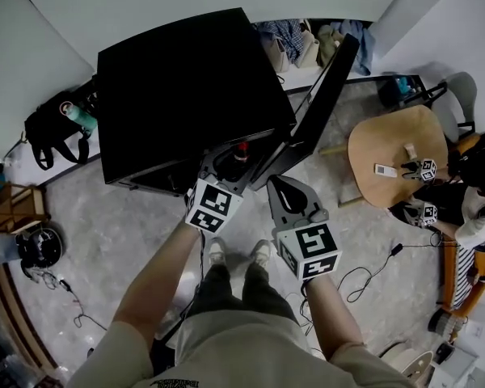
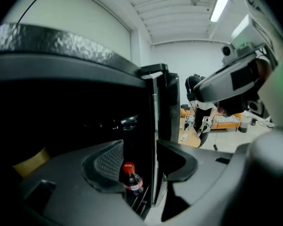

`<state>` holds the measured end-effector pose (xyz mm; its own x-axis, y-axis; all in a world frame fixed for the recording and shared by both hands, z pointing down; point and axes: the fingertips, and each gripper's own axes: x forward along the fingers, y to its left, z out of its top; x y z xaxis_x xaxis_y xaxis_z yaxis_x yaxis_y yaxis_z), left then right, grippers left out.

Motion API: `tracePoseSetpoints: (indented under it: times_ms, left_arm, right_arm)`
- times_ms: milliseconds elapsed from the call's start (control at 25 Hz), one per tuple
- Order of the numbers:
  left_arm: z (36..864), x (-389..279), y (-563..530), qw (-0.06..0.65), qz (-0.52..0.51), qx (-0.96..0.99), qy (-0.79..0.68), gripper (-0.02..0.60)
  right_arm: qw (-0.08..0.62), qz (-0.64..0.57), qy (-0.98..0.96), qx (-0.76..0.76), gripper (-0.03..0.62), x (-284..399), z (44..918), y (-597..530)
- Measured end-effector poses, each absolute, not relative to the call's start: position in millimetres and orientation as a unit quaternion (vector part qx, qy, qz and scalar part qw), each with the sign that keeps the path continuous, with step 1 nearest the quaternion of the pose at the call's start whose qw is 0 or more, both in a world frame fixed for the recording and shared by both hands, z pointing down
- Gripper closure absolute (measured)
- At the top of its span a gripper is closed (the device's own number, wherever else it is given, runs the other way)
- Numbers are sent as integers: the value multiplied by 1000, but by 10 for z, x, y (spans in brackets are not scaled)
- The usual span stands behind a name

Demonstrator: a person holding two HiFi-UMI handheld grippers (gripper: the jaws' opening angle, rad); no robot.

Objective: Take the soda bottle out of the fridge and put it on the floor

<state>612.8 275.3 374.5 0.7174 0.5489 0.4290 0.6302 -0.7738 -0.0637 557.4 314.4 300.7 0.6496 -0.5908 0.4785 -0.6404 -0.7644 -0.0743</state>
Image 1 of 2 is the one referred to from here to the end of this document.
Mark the striped cloth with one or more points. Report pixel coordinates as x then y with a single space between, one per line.
464 277

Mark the olive green garment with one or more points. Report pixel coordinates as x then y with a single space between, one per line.
329 43

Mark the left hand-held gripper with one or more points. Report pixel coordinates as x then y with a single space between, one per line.
212 206

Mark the white remote control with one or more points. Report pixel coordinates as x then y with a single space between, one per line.
385 170

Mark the black robot vacuum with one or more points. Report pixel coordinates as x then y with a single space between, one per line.
38 249

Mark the beige handbag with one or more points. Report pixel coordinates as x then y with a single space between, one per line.
279 57

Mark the wooden rack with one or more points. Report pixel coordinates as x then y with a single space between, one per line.
14 204

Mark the black trolley basket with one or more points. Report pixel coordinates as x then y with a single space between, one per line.
396 89

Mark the teal water bottle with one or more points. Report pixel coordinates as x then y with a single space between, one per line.
81 117

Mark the person's right forearm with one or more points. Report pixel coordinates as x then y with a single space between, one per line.
331 313

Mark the dark soda bottle red label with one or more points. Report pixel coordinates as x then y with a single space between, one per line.
241 153

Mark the person's beige t-shirt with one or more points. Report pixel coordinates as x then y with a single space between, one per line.
242 354

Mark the white cardboard box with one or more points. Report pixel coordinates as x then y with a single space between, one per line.
469 358

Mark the grey chair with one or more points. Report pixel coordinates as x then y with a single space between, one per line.
460 95

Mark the black backpack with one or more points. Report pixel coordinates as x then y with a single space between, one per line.
48 136

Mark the blue plaid shirt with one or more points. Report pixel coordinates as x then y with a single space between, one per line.
285 35

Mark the person's white shoe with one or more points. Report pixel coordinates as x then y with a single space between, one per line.
217 251
261 252

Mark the round wooden table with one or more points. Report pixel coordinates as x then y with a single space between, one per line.
388 144

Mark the cream tote bag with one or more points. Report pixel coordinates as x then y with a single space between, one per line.
309 49

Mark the person's left white shoe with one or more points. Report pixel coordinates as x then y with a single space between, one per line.
217 251

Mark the person's dark trousers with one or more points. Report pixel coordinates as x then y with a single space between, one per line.
226 293

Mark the person's right white shoe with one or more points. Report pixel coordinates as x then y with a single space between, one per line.
261 252

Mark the black mini fridge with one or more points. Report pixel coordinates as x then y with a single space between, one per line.
178 95

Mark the person's left forearm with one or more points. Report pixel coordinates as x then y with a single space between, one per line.
157 277

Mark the small beige block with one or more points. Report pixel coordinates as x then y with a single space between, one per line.
410 150

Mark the blue denim fabric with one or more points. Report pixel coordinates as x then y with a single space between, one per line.
0 250

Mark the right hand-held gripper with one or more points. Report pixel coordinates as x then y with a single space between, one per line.
311 249

